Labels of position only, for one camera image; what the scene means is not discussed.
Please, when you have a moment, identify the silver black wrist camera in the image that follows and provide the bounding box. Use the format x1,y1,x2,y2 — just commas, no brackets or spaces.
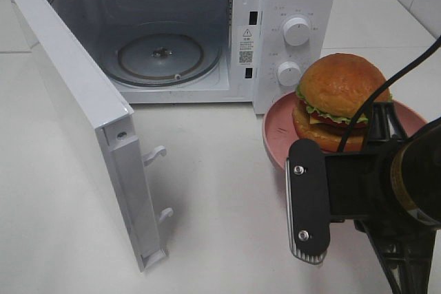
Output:
285,138,330,265

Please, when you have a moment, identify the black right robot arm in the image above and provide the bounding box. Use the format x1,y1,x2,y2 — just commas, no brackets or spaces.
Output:
325,103,440,293

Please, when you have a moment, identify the toy burger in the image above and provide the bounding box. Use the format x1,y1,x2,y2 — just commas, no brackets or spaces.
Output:
291,53,386,152

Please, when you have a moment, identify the lower white dial knob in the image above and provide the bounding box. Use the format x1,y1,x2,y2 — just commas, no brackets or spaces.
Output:
276,61,301,87

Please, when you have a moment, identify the upper white dial knob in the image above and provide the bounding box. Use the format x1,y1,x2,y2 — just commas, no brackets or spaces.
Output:
283,16,311,46

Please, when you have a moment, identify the white microwave oven body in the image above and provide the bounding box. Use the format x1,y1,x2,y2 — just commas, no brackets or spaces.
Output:
48,0,333,114

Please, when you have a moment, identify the black camera cable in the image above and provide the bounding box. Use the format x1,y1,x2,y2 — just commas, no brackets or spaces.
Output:
338,34,441,154

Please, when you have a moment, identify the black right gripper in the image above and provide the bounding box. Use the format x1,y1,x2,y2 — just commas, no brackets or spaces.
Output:
325,102,440,293

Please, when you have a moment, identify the white warning label sticker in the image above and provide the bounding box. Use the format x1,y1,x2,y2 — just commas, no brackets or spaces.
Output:
236,25,257,65

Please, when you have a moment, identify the white microwave door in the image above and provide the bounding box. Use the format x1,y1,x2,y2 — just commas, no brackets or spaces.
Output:
11,0,173,270

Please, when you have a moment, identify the pink round plate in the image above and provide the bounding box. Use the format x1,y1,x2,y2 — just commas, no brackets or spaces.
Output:
263,92,427,173

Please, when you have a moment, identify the white dial knob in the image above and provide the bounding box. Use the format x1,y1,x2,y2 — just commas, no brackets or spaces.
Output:
283,16,311,46
276,61,301,87

